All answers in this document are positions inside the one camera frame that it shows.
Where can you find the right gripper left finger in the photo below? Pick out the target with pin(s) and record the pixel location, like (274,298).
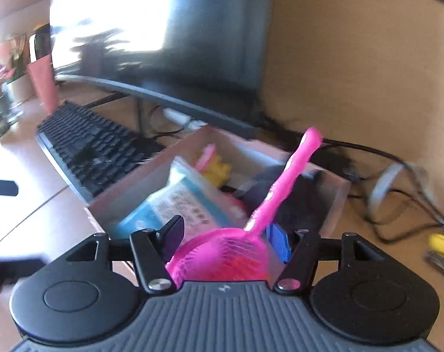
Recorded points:
(152,250)

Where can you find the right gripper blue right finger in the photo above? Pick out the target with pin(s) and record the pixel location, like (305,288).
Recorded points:
(299,252)

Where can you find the black plush toy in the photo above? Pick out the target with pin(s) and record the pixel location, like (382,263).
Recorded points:
(304,208)

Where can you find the light blue snack packet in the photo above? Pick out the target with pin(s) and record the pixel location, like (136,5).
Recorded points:
(187,194)

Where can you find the pink plastic basket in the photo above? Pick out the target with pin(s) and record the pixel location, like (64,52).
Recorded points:
(239,254)

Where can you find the pink cardboard box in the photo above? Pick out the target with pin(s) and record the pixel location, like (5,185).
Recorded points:
(247,158)

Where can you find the yellow duck toy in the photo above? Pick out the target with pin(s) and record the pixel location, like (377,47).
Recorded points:
(216,172)

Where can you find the black mechanical keyboard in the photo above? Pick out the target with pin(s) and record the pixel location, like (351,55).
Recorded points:
(91,151)

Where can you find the white power strip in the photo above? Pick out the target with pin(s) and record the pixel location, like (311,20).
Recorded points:
(183,120)

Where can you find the yellow toy corn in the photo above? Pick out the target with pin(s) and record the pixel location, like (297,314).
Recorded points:
(436,243)

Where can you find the pink container at left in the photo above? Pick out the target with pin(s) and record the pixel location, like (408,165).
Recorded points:
(42,76)

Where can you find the large black curved monitor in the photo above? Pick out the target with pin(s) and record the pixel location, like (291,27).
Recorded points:
(203,58)

